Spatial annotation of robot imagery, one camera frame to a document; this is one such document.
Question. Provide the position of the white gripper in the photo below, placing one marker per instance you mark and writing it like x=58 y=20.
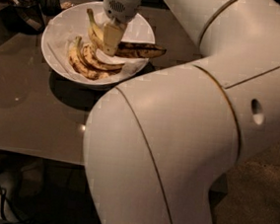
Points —
x=120 y=8

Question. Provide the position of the spotted banana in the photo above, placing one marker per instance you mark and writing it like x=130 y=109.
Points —
x=123 y=49
x=90 y=58
x=78 y=64

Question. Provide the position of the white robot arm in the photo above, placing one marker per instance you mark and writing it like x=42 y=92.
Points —
x=239 y=45

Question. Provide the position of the white ceramic bowl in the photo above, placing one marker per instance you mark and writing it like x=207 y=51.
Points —
x=69 y=24

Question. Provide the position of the white paper napkin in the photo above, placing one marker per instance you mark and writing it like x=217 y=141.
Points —
x=58 y=48

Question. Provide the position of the black mesh pen cup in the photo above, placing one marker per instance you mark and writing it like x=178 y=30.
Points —
x=50 y=7

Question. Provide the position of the dark basket with items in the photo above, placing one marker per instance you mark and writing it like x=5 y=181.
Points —
x=22 y=16

